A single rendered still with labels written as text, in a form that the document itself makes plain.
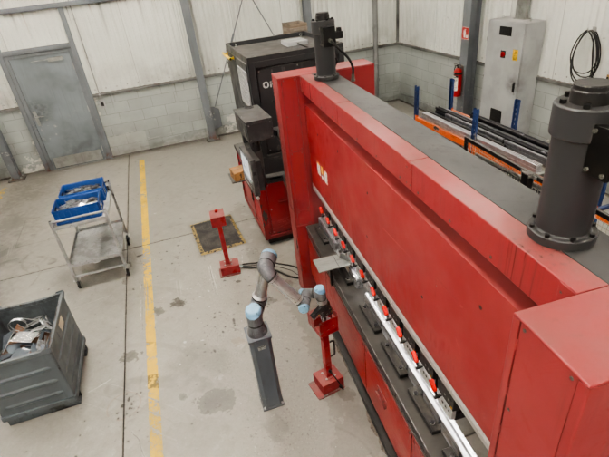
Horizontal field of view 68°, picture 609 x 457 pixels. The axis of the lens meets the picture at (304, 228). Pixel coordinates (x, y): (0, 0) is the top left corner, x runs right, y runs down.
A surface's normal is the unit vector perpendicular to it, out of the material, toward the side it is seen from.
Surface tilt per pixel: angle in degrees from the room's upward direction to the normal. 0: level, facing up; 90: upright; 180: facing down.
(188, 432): 0
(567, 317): 0
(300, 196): 90
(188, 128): 90
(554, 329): 0
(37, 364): 90
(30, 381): 90
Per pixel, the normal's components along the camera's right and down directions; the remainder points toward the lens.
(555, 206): -0.83, 0.36
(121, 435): -0.10, -0.85
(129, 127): 0.32, 0.46
